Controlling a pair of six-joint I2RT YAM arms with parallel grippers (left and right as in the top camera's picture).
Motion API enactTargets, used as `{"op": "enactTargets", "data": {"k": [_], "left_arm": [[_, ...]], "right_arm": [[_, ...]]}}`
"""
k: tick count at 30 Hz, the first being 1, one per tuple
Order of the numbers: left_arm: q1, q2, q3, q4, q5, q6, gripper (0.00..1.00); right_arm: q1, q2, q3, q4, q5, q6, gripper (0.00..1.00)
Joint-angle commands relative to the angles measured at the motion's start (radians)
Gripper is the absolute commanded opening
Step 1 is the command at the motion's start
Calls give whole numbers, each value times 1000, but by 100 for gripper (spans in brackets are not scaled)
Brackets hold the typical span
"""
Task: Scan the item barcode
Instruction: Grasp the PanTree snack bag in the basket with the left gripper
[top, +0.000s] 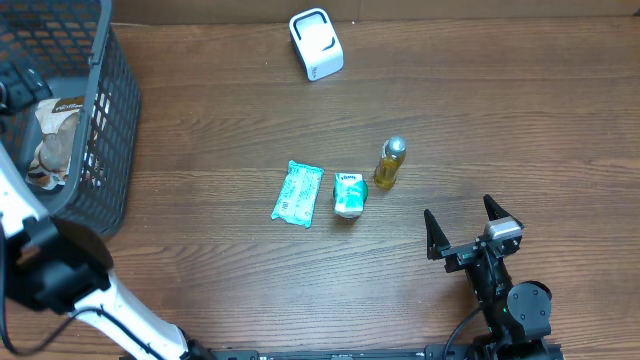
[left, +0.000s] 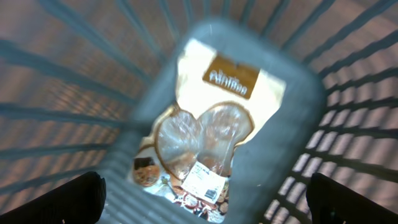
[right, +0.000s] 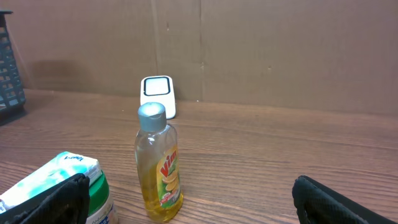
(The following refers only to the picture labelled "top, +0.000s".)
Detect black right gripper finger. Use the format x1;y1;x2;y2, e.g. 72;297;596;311
424;209;450;260
483;194;524;230

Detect grey plastic mesh basket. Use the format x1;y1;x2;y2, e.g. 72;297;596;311
1;0;141;236

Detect beige brown snack bag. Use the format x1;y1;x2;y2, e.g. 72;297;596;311
25;96;84;190

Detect white barcode scanner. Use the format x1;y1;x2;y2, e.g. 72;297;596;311
288;8;344;82

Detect yellow dish soap bottle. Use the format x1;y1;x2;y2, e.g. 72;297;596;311
373;136;406;189

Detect teal wipes packet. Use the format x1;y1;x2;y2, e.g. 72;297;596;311
271;160;324;228

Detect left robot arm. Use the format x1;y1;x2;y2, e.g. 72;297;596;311
1;59;208;359

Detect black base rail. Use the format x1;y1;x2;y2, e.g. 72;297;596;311
199;342;566;360

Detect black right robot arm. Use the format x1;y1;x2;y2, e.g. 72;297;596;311
424;194;564;360

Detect green lidded white jar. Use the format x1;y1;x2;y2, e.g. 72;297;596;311
362;180;369;203

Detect teal tissue pack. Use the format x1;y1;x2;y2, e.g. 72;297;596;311
333;173;365;219

